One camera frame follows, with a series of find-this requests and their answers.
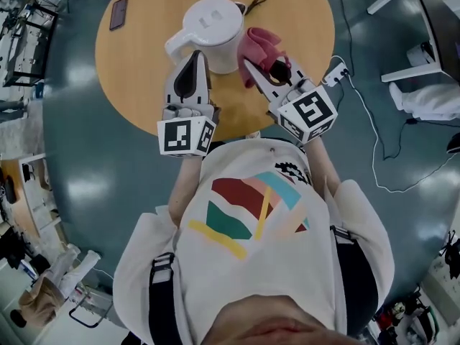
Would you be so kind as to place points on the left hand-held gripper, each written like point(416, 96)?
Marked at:
point(179, 135)

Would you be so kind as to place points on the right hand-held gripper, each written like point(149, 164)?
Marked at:
point(309, 113)

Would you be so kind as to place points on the pink cloth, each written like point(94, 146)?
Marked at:
point(257, 45)

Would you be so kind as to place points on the white electric kettle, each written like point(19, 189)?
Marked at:
point(212, 23)

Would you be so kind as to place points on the person's right forearm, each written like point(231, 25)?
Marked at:
point(323, 167)

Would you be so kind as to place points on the person's left forearm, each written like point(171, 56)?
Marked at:
point(185, 185)

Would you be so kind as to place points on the white power strip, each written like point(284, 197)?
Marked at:
point(336, 74)

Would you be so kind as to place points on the dark red smartphone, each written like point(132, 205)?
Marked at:
point(118, 14)

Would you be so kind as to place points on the black metal rack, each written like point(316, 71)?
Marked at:
point(21, 74)

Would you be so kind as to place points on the person's white printed shirt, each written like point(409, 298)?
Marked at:
point(233, 264)

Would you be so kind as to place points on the wooden shelf unit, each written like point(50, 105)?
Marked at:
point(21, 200)

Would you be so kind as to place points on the black tripod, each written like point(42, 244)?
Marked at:
point(452, 244)

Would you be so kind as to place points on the person's chin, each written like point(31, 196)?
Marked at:
point(280, 325)

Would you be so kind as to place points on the black tube frame cart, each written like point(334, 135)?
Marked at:
point(86, 325)

